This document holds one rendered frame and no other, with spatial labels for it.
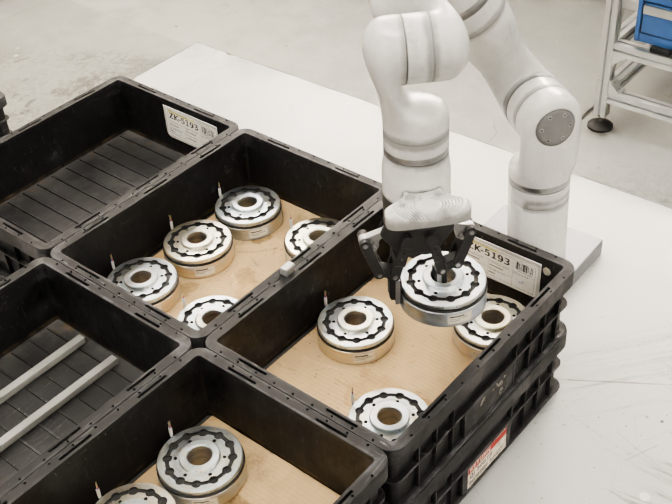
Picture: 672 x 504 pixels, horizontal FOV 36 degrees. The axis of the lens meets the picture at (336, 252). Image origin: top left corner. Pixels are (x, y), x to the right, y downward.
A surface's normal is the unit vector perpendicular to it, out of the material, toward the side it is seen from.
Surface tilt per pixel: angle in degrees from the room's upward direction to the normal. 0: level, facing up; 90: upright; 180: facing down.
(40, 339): 0
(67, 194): 0
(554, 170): 90
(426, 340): 0
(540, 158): 92
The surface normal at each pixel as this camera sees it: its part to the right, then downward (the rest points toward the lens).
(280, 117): -0.05, -0.78
